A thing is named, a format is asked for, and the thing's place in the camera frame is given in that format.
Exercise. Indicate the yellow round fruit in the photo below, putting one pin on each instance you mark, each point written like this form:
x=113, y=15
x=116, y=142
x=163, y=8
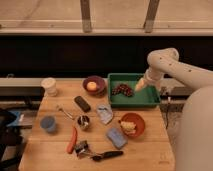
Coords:
x=91, y=86

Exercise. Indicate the black chair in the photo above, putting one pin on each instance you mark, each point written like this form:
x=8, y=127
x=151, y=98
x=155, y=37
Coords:
x=9, y=136

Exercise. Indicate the yellow food in bowl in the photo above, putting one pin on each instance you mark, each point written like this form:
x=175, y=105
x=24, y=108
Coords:
x=128, y=127

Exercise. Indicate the dark red grapes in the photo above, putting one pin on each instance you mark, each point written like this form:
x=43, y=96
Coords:
x=123, y=89

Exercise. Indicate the blue sponge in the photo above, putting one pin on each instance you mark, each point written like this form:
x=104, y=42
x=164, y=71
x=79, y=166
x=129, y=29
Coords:
x=117, y=139

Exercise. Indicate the blue plastic cup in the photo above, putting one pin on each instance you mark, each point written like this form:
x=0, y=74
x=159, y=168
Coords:
x=48, y=124

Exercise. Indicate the orange carrot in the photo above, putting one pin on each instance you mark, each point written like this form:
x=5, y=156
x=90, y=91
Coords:
x=73, y=141

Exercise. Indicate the black rectangular block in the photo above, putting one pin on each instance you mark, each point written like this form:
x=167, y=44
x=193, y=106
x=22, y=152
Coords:
x=82, y=104

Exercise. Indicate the maroon bowl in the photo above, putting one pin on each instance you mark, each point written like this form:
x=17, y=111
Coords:
x=101, y=85

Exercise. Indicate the white plastic cup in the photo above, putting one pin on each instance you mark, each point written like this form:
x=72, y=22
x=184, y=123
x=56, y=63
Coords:
x=49, y=85

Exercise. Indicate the green plastic bin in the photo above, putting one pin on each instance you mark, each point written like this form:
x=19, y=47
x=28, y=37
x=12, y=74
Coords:
x=147, y=97

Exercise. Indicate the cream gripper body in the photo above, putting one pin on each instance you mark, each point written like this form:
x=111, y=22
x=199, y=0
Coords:
x=140, y=84

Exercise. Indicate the black handled brush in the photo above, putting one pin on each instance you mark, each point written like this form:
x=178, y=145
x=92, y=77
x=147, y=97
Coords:
x=82, y=150

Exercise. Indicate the orange bowl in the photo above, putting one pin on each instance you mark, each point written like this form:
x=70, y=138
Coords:
x=138, y=120

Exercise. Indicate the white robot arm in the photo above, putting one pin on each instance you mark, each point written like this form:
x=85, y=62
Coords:
x=194, y=146

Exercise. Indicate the small metal cup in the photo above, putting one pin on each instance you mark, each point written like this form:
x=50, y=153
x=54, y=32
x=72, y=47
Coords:
x=83, y=122

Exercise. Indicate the metal spoon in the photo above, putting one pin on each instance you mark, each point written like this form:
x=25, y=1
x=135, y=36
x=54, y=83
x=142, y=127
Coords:
x=59, y=108

